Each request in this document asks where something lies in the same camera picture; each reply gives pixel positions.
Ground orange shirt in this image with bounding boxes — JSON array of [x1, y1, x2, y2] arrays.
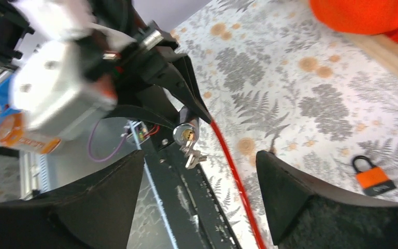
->
[[308, 0, 398, 43]]

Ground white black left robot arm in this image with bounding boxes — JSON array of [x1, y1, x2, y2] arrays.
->
[[0, 1, 212, 139]]

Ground orange black padlock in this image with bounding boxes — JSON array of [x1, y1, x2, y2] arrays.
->
[[351, 155, 397, 197]]

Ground orange drink carton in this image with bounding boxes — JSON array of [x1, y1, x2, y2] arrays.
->
[[0, 113, 61, 155]]

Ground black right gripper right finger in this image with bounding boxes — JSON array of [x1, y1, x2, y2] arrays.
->
[[256, 150, 398, 248]]

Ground silver keys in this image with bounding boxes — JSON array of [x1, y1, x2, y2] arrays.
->
[[180, 132, 207, 169]]

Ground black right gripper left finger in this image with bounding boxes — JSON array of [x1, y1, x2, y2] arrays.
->
[[0, 150, 144, 248]]

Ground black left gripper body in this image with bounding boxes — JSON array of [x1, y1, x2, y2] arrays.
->
[[79, 1, 179, 103]]

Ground wooden clothes rack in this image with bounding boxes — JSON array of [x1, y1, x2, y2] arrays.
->
[[344, 33, 398, 77]]

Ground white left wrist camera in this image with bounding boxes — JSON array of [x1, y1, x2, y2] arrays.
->
[[10, 23, 135, 140]]

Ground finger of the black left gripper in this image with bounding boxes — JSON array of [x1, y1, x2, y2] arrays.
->
[[145, 51, 212, 124], [106, 86, 179, 129]]

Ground red cable lock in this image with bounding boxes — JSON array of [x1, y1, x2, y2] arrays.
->
[[173, 105, 268, 249]]

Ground floral table mat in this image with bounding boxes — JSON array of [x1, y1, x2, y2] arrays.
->
[[171, 1, 398, 248]]

